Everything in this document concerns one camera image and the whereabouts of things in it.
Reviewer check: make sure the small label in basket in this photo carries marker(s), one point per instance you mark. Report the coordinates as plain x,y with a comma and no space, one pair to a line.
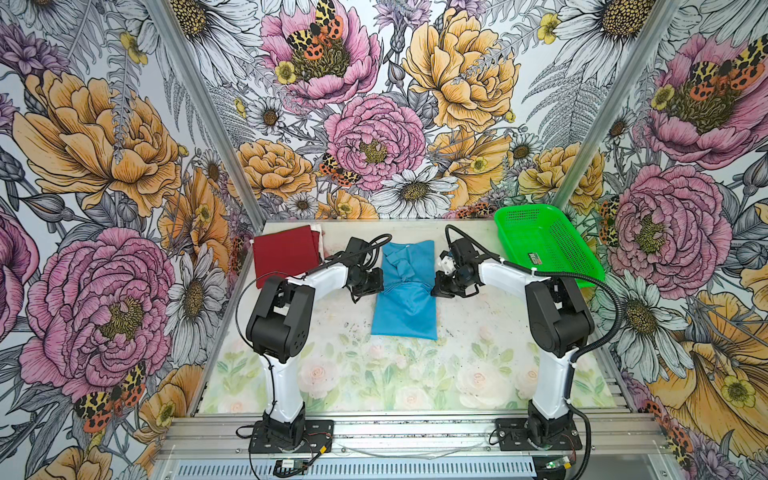
535,258

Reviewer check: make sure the green plastic basket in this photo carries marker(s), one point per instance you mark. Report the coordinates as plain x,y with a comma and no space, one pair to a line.
545,230

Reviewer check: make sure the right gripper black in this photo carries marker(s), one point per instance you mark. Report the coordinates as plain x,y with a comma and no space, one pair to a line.
441,288

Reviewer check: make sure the aluminium front rail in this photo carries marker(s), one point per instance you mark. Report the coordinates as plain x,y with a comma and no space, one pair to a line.
205,437

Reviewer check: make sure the aluminium corner post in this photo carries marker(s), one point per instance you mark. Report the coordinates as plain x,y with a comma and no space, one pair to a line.
185,63
645,48

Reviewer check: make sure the right aluminium corner post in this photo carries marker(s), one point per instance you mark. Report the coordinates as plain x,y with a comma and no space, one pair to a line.
645,48

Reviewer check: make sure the left aluminium corner post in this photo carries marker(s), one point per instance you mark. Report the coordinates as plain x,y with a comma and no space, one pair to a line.
185,63

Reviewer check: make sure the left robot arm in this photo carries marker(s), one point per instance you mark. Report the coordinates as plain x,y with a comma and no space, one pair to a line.
278,329

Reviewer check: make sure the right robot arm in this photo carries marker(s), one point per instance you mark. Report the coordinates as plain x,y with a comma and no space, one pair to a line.
559,322

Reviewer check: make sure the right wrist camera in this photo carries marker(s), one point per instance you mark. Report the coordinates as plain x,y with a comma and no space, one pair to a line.
446,263

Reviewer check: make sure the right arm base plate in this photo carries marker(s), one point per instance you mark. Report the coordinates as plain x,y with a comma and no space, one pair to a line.
533,434

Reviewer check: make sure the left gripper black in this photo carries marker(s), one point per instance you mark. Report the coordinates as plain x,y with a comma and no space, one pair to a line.
376,286

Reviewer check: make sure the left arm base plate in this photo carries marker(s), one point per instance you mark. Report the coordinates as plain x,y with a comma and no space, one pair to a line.
301,436

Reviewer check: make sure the white slotted cable duct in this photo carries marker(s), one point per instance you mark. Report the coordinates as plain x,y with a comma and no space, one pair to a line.
514,467

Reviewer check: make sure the blue t-shirt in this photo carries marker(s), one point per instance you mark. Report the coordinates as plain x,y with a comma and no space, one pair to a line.
405,307

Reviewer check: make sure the dark red folded t-shirt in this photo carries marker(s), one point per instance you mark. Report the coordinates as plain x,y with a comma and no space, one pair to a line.
286,253

